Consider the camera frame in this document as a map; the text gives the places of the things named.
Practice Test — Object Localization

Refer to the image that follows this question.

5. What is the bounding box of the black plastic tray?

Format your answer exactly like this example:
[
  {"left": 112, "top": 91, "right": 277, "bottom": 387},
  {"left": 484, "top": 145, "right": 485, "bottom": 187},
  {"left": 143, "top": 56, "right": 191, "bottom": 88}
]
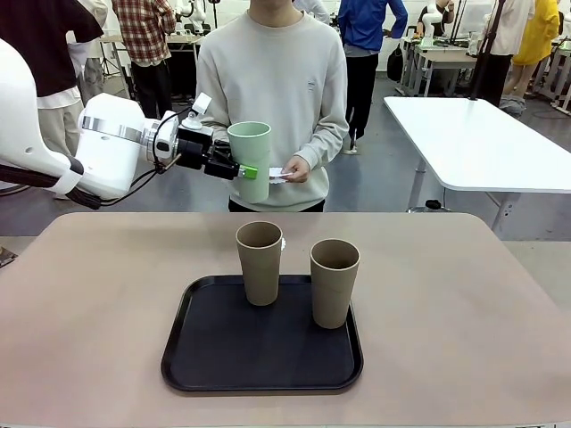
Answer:
[{"left": 161, "top": 275, "right": 365, "bottom": 393}]

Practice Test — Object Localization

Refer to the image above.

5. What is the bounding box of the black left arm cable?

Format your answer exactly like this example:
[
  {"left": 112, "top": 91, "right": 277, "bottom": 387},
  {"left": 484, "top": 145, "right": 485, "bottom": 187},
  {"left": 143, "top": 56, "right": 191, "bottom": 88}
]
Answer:
[{"left": 0, "top": 104, "right": 193, "bottom": 211}]

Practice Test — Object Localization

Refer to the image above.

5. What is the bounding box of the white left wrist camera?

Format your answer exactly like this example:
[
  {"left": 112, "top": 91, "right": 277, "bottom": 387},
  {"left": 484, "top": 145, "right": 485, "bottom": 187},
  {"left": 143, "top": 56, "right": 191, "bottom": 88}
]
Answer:
[{"left": 180, "top": 92, "right": 213, "bottom": 130}]

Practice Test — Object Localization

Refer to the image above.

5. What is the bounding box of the black tripod stand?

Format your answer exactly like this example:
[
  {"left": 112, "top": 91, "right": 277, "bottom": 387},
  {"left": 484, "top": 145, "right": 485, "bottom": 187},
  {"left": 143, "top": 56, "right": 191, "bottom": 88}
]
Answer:
[{"left": 467, "top": 0, "right": 508, "bottom": 102}]

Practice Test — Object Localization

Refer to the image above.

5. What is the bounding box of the black bag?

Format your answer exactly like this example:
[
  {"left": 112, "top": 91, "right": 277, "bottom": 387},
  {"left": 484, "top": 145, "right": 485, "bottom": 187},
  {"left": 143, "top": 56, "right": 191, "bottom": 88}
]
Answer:
[{"left": 386, "top": 44, "right": 405, "bottom": 83}]

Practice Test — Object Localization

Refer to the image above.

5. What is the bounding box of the person's left forearm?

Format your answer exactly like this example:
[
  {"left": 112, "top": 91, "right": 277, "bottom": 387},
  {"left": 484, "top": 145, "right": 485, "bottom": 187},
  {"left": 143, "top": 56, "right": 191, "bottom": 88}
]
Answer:
[{"left": 292, "top": 119, "right": 350, "bottom": 173}]

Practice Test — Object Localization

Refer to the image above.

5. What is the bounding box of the person in plaid shirt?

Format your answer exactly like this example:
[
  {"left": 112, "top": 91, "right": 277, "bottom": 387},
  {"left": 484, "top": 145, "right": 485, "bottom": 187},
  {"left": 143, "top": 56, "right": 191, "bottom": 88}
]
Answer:
[{"left": 111, "top": 0, "right": 179, "bottom": 121}]

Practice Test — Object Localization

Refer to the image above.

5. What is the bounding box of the person in blue shirt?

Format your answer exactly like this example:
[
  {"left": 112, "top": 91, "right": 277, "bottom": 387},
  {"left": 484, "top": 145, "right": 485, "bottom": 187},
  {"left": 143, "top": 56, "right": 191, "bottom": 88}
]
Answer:
[{"left": 337, "top": 0, "right": 410, "bottom": 155}]

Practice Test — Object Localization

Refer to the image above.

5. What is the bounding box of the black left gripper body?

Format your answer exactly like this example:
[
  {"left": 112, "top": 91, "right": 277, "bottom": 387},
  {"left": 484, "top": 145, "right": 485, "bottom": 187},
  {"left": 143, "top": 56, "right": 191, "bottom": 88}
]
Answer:
[{"left": 176, "top": 127, "right": 240, "bottom": 180}]

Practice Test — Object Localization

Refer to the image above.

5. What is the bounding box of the person in cream top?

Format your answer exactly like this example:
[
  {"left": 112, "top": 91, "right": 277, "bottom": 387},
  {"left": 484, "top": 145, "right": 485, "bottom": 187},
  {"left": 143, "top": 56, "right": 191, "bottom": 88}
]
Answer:
[{"left": 472, "top": 0, "right": 536, "bottom": 108}]

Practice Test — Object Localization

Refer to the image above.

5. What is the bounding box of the person's right forearm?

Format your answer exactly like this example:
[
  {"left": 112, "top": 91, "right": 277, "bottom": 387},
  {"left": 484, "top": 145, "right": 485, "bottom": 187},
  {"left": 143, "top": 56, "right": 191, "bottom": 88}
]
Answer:
[{"left": 195, "top": 116, "right": 232, "bottom": 152}]

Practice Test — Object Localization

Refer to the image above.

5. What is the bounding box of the white table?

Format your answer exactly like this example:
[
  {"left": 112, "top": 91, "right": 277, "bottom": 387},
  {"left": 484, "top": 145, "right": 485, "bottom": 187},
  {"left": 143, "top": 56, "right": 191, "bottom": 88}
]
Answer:
[{"left": 383, "top": 95, "right": 571, "bottom": 233}]

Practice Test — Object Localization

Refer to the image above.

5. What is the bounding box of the brown cup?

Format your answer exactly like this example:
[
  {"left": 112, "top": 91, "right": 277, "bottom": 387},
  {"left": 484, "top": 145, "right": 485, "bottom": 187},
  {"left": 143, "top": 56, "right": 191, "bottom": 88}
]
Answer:
[
  {"left": 236, "top": 221, "right": 285, "bottom": 307},
  {"left": 310, "top": 239, "right": 361, "bottom": 330}
]

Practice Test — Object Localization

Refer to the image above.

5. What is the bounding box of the person's left hand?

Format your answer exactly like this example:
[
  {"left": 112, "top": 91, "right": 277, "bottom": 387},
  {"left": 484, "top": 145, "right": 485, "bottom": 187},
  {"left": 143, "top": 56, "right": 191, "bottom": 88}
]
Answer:
[{"left": 285, "top": 155, "right": 311, "bottom": 183}]

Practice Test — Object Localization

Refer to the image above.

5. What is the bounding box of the person in beige sweatshirt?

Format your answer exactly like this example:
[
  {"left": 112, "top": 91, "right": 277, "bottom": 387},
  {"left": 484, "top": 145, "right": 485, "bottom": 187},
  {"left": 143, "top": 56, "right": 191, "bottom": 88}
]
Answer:
[{"left": 194, "top": 0, "right": 350, "bottom": 213}]

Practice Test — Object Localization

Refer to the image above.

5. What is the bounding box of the person in patterned skirt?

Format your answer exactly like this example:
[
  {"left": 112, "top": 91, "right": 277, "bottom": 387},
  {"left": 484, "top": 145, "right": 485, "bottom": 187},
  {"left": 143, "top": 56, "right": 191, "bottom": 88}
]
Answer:
[{"left": 66, "top": 0, "right": 111, "bottom": 97}]

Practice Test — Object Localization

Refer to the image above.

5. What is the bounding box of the grey metal desk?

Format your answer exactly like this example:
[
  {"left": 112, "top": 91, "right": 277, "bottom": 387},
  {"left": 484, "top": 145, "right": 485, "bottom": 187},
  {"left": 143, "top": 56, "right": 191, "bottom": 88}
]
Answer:
[{"left": 400, "top": 37, "right": 481, "bottom": 97}]

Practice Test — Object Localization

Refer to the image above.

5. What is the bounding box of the light green cup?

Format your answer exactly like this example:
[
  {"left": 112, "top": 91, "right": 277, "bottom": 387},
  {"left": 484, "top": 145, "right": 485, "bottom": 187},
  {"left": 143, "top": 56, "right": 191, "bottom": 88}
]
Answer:
[{"left": 227, "top": 121, "right": 272, "bottom": 205}]

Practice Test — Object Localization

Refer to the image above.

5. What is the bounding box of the person in yellow coat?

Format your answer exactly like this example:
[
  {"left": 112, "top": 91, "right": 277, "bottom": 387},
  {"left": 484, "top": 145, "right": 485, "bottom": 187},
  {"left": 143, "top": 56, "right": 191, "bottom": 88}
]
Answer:
[{"left": 508, "top": 0, "right": 561, "bottom": 97}]

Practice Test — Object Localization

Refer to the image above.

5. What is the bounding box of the person in black shirt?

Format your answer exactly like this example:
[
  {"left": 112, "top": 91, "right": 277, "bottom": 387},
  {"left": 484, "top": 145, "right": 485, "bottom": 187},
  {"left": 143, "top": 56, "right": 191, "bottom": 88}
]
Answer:
[{"left": 0, "top": 0, "right": 104, "bottom": 157}]

